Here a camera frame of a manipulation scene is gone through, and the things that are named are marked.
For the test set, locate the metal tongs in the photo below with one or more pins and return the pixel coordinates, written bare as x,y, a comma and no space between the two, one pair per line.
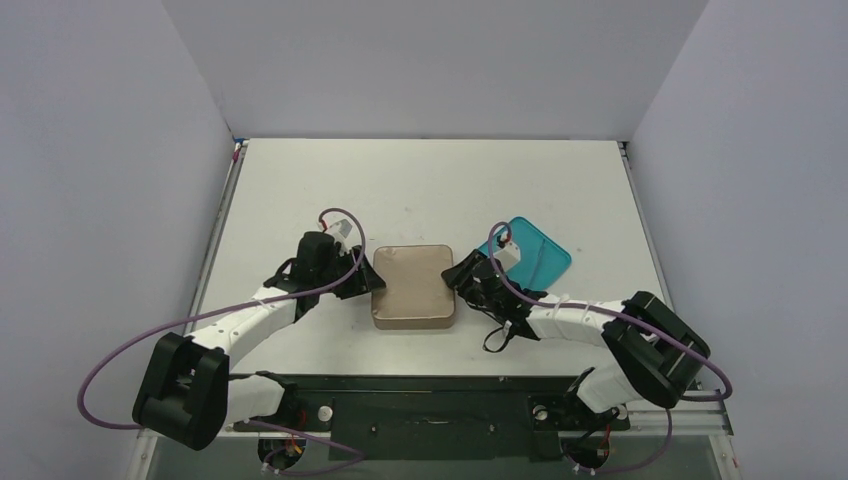
536,266

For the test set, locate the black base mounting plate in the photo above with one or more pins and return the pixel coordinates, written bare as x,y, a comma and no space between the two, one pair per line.
391,417

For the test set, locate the brown tin lid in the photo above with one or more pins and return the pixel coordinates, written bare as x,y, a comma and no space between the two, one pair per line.
413,275

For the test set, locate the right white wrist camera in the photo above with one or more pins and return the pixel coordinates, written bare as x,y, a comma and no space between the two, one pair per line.
507,254

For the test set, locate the gold cookie tin box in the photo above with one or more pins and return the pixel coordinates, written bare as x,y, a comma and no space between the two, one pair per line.
419,318

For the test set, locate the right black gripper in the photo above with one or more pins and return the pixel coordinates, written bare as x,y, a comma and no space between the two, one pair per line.
472,277

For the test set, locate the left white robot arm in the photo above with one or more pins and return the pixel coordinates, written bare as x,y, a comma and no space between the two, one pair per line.
188,392

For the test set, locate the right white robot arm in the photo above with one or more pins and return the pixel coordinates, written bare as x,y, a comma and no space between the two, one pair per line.
656,354

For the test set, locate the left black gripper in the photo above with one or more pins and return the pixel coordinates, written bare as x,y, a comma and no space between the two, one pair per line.
362,281

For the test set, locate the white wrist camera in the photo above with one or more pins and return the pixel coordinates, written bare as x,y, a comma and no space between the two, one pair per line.
507,254
340,231

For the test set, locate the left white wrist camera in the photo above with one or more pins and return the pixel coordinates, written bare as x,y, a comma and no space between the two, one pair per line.
340,231

